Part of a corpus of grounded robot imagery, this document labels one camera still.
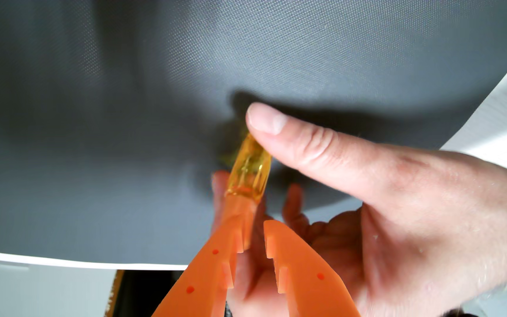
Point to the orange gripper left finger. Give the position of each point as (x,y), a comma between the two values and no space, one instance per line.
(200,277)

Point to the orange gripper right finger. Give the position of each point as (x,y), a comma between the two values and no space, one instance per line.
(310,281)

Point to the yellow eyedrops bottle orange cap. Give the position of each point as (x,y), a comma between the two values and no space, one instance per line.
(249,169)

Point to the person's hand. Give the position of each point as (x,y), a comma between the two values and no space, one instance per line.
(412,211)

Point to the brown wooden board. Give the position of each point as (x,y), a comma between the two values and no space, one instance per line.
(115,295)

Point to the dark grey textured mat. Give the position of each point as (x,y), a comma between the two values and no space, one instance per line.
(82,154)

